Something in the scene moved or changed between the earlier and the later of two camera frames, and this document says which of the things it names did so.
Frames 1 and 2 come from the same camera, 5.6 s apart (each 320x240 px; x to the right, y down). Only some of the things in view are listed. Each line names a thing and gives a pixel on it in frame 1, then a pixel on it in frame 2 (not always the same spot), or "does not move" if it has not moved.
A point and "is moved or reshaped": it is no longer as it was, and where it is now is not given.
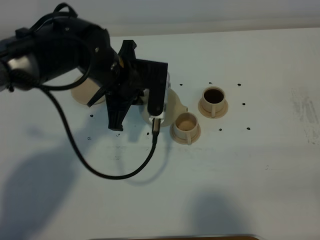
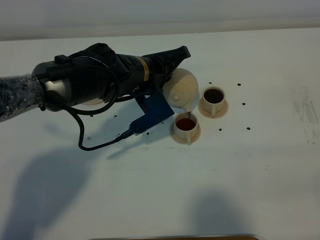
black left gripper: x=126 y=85 → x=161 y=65
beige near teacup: x=185 y=126 does not move
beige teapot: x=174 y=107 is moved or reshaped
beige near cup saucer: x=183 y=140 does not move
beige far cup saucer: x=217 y=114 does not move
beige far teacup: x=213 y=99 does not move
